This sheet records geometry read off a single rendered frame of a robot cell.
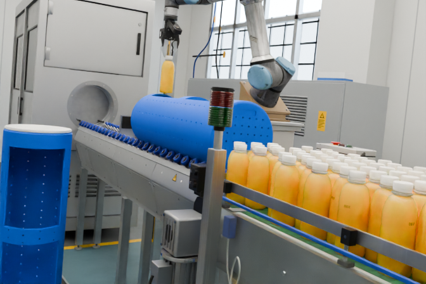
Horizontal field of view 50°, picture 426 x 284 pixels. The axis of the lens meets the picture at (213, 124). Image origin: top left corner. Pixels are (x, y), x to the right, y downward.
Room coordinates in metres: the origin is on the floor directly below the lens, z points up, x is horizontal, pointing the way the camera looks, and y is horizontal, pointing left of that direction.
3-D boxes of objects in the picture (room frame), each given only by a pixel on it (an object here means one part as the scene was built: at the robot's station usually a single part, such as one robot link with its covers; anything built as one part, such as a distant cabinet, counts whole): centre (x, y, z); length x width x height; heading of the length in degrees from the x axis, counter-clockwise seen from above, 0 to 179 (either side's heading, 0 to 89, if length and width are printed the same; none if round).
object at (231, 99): (1.17, -0.02, 1.23); 0.06 x 0.06 x 0.04
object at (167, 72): (2.38, 0.26, 1.33); 0.07 x 0.07 x 0.18
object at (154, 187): (2.59, 0.39, 0.79); 2.17 x 0.29 x 0.34; 30
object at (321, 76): (3.53, -0.91, 1.48); 0.24 x 0.12 x 0.08; 42
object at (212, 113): (1.17, -0.02, 1.18); 0.06 x 0.06 x 0.05
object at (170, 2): (2.39, 0.27, 1.74); 0.09 x 0.08 x 0.11; 51
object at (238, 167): (1.45, -0.10, 0.99); 0.07 x 0.07 x 0.18
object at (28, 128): (1.99, 0.76, 1.03); 0.28 x 0.28 x 0.01
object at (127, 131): (2.84, 0.53, 1.00); 0.10 x 0.04 x 0.15; 120
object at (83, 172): (3.41, 0.94, 0.31); 0.06 x 0.06 x 0.63; 30
